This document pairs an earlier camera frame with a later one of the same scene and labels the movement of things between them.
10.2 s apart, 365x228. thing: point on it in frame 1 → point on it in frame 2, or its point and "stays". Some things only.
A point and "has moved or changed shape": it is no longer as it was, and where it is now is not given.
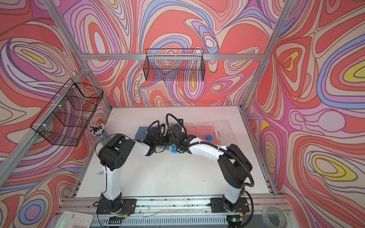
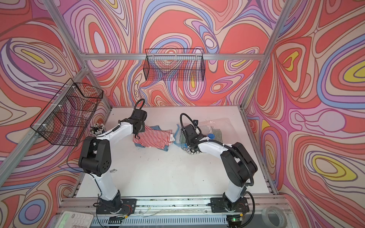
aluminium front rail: (170, 206) stays
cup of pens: (99, 130) stays
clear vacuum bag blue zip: (216, 131) stays
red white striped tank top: (206, 133) has moved or changed shape
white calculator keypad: (68, 219) stays
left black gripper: (167, 138) → (143, 126)
